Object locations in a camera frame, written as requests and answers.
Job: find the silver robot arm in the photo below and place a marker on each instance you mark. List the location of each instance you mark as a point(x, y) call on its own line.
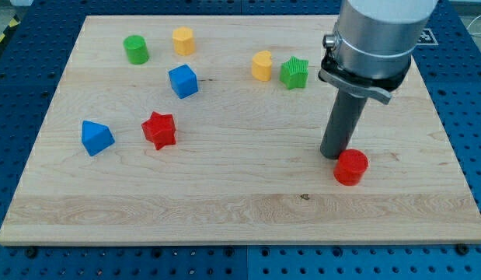
point(369, 50)

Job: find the red star block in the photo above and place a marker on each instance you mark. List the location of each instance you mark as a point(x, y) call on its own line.
point(160, 130)

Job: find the green star block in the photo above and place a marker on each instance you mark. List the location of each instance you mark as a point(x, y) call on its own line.
point(294, 73)

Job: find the light wooden board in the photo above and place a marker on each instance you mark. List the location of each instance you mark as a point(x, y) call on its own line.
point(246, 167)

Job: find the yellow heart block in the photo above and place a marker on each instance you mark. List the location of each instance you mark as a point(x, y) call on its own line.
point(262, 66)

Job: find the blue cube block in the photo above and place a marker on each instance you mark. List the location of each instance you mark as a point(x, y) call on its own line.
point(183, 81)

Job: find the grey cylindrical pointer rod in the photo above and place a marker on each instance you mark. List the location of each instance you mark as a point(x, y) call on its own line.
point(343, 119)

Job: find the yellow hexagon block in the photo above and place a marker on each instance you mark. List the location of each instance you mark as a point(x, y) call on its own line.
point(183, 41)

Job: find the red cylinder block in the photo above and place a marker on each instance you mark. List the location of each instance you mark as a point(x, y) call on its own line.
point(350, 167)

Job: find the green cylinder block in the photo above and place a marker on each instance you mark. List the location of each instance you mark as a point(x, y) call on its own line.
point(136, 49)

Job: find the blue triangular block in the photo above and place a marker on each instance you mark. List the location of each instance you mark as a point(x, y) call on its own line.
point(96, 137)

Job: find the black white fiducial marker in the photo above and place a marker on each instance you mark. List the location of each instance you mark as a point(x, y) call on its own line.
point(427, 38)

